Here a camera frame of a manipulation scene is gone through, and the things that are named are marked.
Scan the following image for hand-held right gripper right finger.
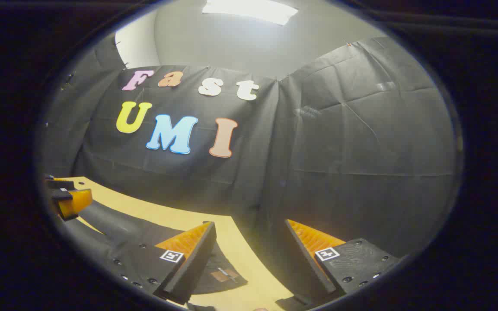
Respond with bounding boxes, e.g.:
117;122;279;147
275;219;401;310

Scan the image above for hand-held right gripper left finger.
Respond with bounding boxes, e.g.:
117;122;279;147
112;221;217;305

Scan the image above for dark grey jeans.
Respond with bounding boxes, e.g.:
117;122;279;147
60;200;249;296

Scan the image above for black backdrop cloth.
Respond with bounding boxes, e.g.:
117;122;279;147
37;36;464;303

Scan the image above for ceiling light panel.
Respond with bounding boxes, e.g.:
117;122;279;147
201;0;300;26

